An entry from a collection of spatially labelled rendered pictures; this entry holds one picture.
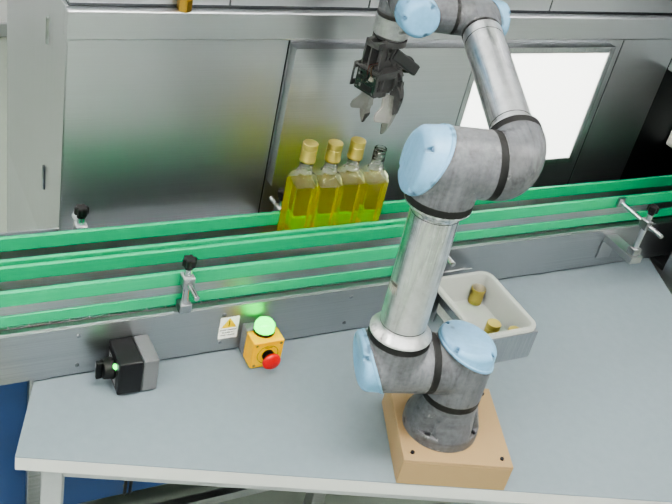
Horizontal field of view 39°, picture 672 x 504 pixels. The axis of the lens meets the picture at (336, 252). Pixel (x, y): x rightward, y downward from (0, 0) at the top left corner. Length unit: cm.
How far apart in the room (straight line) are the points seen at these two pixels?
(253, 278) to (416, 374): 44
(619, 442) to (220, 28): 121
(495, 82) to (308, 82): 54
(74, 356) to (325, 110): 76
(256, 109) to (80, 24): 45
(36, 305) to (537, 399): 109
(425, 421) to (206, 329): 50
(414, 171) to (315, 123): 68
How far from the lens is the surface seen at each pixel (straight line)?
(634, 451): 216
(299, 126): 213
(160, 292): 191
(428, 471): 186
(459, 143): 149
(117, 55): 193
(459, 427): 184
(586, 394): 225
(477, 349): 175
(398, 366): 170
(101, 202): 210
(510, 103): 164
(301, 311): 206
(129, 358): 188
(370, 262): 209
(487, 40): 176
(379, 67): 193
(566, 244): 256
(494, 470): 189
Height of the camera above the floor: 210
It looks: 34 degrees down
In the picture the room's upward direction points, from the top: 14 degrees clockwise
